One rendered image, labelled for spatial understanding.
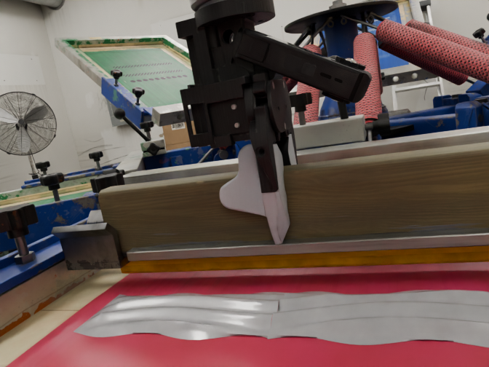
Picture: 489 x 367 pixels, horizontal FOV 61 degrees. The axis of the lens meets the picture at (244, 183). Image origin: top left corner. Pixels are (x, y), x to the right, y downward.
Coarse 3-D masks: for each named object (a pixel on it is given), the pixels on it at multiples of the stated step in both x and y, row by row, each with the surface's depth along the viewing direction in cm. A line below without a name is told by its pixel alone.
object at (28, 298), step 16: (48, 272) 44; (64, 272) 46; (80, 272) 48; (96, 272) 51; (16, 288) 40; (32, 288) 42; (48, 288) 44; (64, 288) 46; (0, 304) 39; (16, 304) 40; (32, 304) 42; (48, 304) 44; (0, 320) 38; (16, 320) 40; (0, 336) 38
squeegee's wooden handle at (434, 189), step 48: (480, 144) 34; (144, 192) 43; (192, 192) 41; (288, 192) 38; (336, 192) 37; (384, 192) 35; (432, 192) 34; (480, 192) 33; (144, 240) 44; (192, 240) 42; (240, 240) 41
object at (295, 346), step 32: (320, 288) 37; (352, 288) 36; (384, 288) 35; (416, 288) 34; (448, 288) 33; (480, 288) 32; (288, 352) 28; (320, 352) 28; (352, 352) 27; (384, 352) 27; (416, 352) 26; (448, 352) 26; (480, 352) 25
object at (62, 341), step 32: (128, 288) 44; (160, 288) 43; (192, 288) 42; (224, 288) 40; (256, 288) 39; (288, 288) 38; (32, 352) 34; (64, 352) 34; (96, 352) 33; (128, 352) 32; (160, 352) 31; (192, 352) 30; (224, 352) 30; (256, 352) 29
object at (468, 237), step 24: (264, 240) 40; (288, 240) 38; (312, 240) 37; (336, 240) 36; (360, 240) 36; (384, 240) 35; (408, 240) 34; (432, 240) 34; (456, 240) 33; (480, 240) 33
